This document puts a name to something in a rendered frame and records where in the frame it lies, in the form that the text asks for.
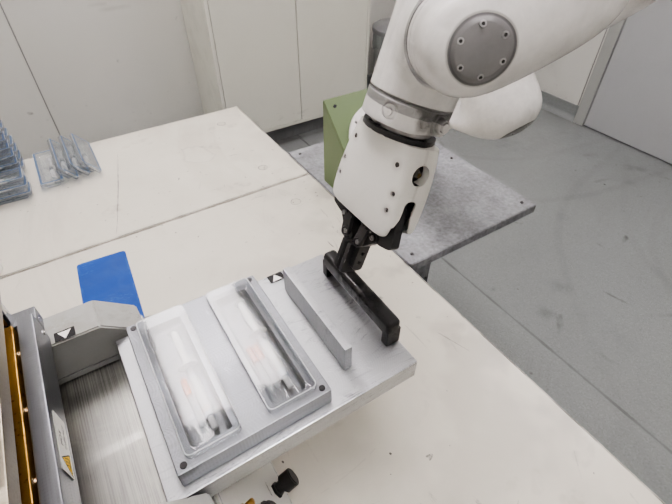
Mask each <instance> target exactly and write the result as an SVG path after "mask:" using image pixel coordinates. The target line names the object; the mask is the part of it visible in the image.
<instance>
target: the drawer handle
mask: <svg viewBox="0 0 672 504"><path fill-rule="evenodd" d="M336 256H337V252H336V251H335V250H331V251H329V252H326V253H325V254H324V259H323V273H324V274H325V276H326V277H329V276H331V275H333V276H334V277H335V278H336V279H337V281H338V282H339V283H340V284H341V285H342V286H343V287H344V289H345V290H346V291H347V292H348V293H349V294H350V295H351V297H352V298H353V299H354V300H355V301H356V302H357V304H358V305H359V306H360V307H361V308H362V309H363V310H364V312H365V313H366V314H367V315H368V316H369V317H370V318H371V320H372V321H373V322H374V323H375V324H376V325H377V326H378V328H379V329H380V330H381V331H382V338H381V341H382V342H383V344H384V345H385V346H386V347H387V346H389V345H391V344H393V343H395V342H397V341H398V340H399V336H400V330H401V327H400V320H399V318H398V317H397V316H396V315H395V314H394V313H393V312H392V311H391V310H390V308H389V307H388V306H387V305H386V304H385V303H384V302H383V301H382V300H381V299H380V298H379V297H378V296H377V295H376V293H375V292H374V291H373V290H372V289H371V288H370V287H369V286H368V285H367V284H366V283H365V282H364V281H363V279H362V278H361V277H360V276H359V275H358V274H357V273H356V272H355V271H350V272H344V273H342V272H341V271H340V270H339V267H336V266H335V265H334V261H335V259H336Z"/></svg>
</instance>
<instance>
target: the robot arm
mask: <svg viewBox="0 0 672 504"><path fill-rule="evenodd" d="M655 1H657V0H397V1H396V4H395V7H394V10H393V13H392V16H391V19H390V22H389V25H388V28H387V32H386V35H385V38H384V41H383V44H382V47H381V50H380V53H379V56H378V59H377V62H376V65H375V68H374V72H373V75H372V78H371V81H370V84H369V87H368V90H367V93H366V96H365V99H364V102H363V105H362V107H361V108H360V109H359V110H358V111H357V112H356V113H355V115H354V116H353V118H352V120H351V123H350V127H349V142H348V144H347V147H346V149H345V152H344V154H343V157H342V159H341V162H340V165H339V168H338V171H337V174H336V177H335V181H334V186H333V192H334V194H335V198H334V200H335V202H336V204H337V205H338V207H339V209H340V210H341V211H342V217H343V223H342V228H341V232H342V234H343V235H344V237H343V239H342V242H341V245H340V247H339V250H338V253H337V256H336V259H335V261H334V265H335V266H336V267H339V270H340V271H341V272H342V273H344V272H350V271H357V270H360V269H361V268H362V266H363V264H364V261H365V259H366V256H367V254H368V251H369V249H370V246H373V245H376V244H378V246H380V247H382V248H384V249H386V250H396V249H398V248H399V245H400V240H401V235H402V233H405V234H411V233H412V232H413V231H414V229H415V227H416V225H417V223H418V221H419V218H420V216H421V213H422V211H423V208H424V205H425V203H426V200H427V197H428V194H429V191H430V188H431V185H432V182H433V178H434V174H435V170H436V166H437V161H438V155H439V148H438V147H436V146H435V145H434V144H435V142H436V138H437V137H443V135H445V134H446V133H447V132H448V131H449V130H450V129H454V130H457V131H459V132H462V133H464V134H467V135H470V136H473V137H477V138H481V139H504V138H506V137H509V136H512V135H515V134H517V133H519V132H521V131H523V130H524V129H526V128H527V127H528V126H530V125H531V124H532V122H533V121H534V120H535V119H536V118H537V116H538V114H539V112H540V110H541V107H542V93H541V89H540V86H539V83H538V80H537V78H536V75H535V73H534V72H536V71H538V70H539V69H541V68H543V67H545V66H547V65H549V64H551V63H553V62H554V61H556V60H558V59H560V58H562V57H563V56H565V55H567V54H569V53H570V52H572V51H574V50H575V49H577V48H579V47H580V46H582V45H584V44H585V43H587V42H588V41H590V40H591V39H593V38H594V37H595V36H597V35H598V34H599V33H601V32H602V31H603V30H605V29H607V28H609V27H611V26H613V25H615V24H617V23H619V22H621V21H623V20H624V19H626V18H628V17H630V16H632V15H633V14H635V13H637V12H639V11H640V10H642V9H644V8H645V7H647V6H649V5H651V4H652V3H654V2H655ZM370 231H371V233H370Z"/></svg>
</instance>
